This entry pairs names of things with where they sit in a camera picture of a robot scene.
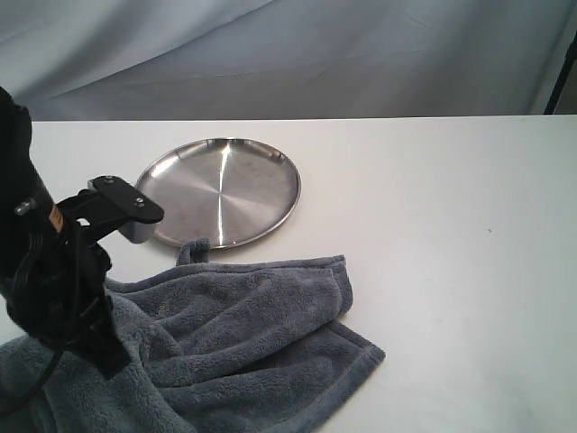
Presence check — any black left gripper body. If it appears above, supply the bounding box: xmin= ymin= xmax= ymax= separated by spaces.
xmin=5 ymin=214 xmax=131 ymax=379

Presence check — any grey-blue fleece towel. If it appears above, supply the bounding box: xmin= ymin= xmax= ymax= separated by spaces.
xmin=1 ymin=241 xmax=385 ymax=432

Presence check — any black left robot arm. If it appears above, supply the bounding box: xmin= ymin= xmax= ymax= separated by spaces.
xmin=1 ymin=90 xmax=130 ymax=379

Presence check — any round stainless steel plate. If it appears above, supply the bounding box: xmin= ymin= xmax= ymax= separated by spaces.
xmin=135 ymin=137 xmax=302 ymax=250

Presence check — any grey backdrop curtain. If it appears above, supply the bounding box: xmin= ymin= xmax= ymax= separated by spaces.
xmin=1 ymin=1 xmax=576 ymax=121

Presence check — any black backdrop stand pole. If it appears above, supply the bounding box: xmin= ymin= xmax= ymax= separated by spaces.
xmin=543 ymin=35 xmax=576 ymax=115

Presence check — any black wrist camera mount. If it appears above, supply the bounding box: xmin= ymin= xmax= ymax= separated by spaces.
xmin=59 ymin=175 xmax=164 ymax=245

